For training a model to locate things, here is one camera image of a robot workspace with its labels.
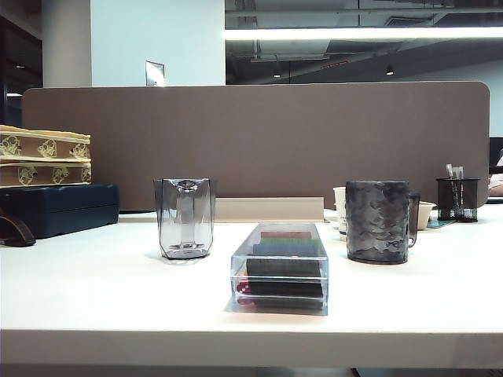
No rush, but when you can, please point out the clear faceted glass tumbler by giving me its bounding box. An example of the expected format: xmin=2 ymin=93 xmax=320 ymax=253
xmin=152 ymin=177 xmax=217 ymax=261

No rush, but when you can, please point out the grey translucent textured mug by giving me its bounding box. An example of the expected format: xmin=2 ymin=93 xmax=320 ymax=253
xmin=345 ymin=180 xmax=421 ymax=265

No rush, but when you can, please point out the clear plastic rectangular box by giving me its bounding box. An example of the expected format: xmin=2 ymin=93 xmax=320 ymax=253
xmin=230 ymin=221 xmax=330 ymax=317

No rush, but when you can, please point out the brown gold patterned box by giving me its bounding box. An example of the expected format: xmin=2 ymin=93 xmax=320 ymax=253
xmin=0 ymin=159 xmax=93 ymax=188
xmin=0 ymin=124 xmax=92 ymax=163

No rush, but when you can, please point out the dark blue hard case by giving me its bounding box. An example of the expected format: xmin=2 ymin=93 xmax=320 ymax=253
xmin=0 ymin=182 xmax=120 ymax=240

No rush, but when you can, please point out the stack of coloured sheets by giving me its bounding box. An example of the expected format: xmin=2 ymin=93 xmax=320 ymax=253
xmin=237 ymin=230 xmax=325 ymax=307

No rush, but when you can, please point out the white paper cup blue print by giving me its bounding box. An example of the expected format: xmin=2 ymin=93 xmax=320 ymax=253
xmin=332 ymin=186 xmax=348 ymax=242

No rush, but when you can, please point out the person in pink shirt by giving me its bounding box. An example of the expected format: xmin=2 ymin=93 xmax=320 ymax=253
xmin=488 ymin=156 xmax=503 ymax=189

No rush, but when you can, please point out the white ceiling strip light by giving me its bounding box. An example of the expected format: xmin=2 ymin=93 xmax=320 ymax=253
xmin=224 ymin=26 xmax=503 ymax=41

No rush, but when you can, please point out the black mesh pen holder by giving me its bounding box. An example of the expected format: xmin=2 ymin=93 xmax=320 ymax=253
xmin=435 ymin=177 xmax=483 ymax=222

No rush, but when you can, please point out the brown leather strap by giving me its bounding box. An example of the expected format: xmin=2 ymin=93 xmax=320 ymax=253
xmin=0 ymin=211 xmax=37 ymax=247

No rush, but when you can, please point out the brown desk partition panel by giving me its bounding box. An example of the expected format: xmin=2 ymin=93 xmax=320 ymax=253
xmin=21 ymin=81 xmax=492 ymax=213

